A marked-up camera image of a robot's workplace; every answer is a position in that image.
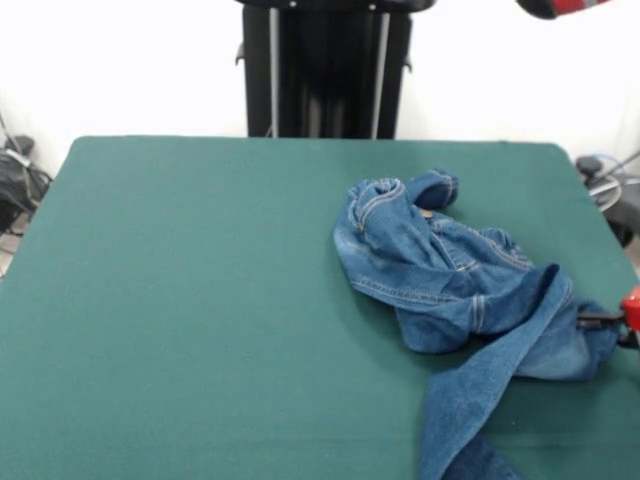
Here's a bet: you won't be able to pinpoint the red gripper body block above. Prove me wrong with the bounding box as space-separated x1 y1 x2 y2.
619 286 640 350

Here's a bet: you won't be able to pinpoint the blue denim jeans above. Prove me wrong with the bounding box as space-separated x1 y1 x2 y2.
333 167 620 480

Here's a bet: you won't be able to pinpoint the grey chair base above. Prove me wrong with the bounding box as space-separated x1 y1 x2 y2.
574 152 640 249

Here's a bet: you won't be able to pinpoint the dark green table cloth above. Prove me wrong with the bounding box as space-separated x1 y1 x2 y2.
0 134 640 480

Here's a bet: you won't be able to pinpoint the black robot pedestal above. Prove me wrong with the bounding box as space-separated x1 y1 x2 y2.
236 0 437 140

